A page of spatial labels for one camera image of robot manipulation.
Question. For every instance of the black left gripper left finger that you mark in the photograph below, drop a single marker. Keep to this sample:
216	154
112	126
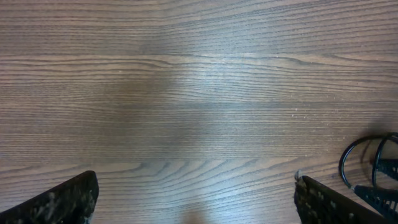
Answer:
71	202

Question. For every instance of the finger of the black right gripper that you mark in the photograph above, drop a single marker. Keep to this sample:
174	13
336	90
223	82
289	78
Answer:
382	200
388	167

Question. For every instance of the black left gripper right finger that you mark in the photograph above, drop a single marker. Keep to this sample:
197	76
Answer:
317	203

